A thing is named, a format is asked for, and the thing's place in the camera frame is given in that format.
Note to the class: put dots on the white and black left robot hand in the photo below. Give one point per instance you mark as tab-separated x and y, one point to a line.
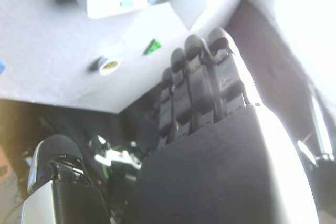
199	171

